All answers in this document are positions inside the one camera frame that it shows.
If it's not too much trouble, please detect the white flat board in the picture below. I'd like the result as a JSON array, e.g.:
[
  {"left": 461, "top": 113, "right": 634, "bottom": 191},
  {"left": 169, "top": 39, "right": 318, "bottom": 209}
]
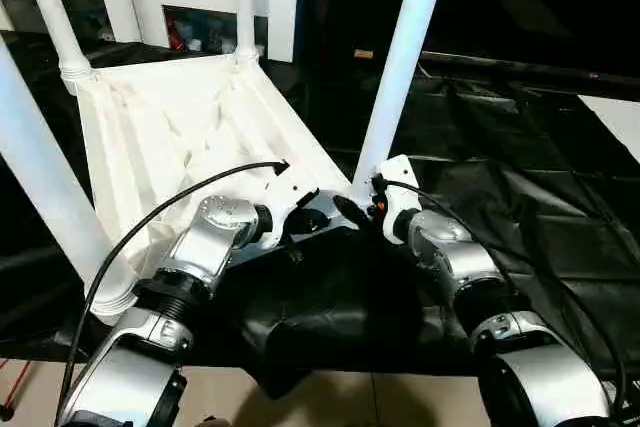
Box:
[{"left": 577, "top": 94, "right": 640, "bottom": 159}]

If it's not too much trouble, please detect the white plastic table top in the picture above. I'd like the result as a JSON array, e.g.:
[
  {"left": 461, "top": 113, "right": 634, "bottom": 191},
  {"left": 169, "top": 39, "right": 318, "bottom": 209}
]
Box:
[{"left": 62, "top": 51, "right": 375, "bottom": 321}]

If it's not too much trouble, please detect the red cable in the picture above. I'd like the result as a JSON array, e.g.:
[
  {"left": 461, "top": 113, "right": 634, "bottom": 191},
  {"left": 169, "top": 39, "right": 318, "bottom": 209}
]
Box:
[{"left": 0, "top": 359, "right": 32, "bottom": 414}]

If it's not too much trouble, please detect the black mat cloth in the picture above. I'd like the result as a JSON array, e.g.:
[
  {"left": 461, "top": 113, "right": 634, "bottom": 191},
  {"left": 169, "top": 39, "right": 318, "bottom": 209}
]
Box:
[{"left": 0, "top": 29, "right": 640, "bottom": 401}]

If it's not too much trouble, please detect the black left wrist camera cable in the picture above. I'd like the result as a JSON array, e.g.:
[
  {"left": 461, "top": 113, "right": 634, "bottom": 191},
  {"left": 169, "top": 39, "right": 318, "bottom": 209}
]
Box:
[{"left": 55, "top": 159, "right": 292, "bottom": 426}]

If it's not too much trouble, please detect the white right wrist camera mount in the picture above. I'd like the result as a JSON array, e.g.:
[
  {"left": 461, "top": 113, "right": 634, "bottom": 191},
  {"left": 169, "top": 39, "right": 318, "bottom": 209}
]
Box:
[{"left": 372, "top": 154, "right": 425, "bottom": 244}]

